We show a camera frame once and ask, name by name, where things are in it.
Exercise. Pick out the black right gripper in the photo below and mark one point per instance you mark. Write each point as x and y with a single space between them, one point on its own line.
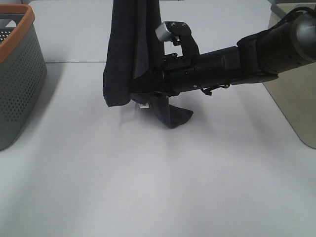
156 81

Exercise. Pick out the dark navy towel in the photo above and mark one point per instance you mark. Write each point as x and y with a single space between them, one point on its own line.
133 48

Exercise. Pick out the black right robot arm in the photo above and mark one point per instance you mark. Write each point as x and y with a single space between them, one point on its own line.
257 58

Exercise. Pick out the beige bin grey rim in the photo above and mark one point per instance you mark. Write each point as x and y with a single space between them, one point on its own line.
293 108

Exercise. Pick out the grey perforated basket orange rim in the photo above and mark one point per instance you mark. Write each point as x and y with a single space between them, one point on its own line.
22 70

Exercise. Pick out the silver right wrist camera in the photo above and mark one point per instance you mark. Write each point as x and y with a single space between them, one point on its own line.
180 34

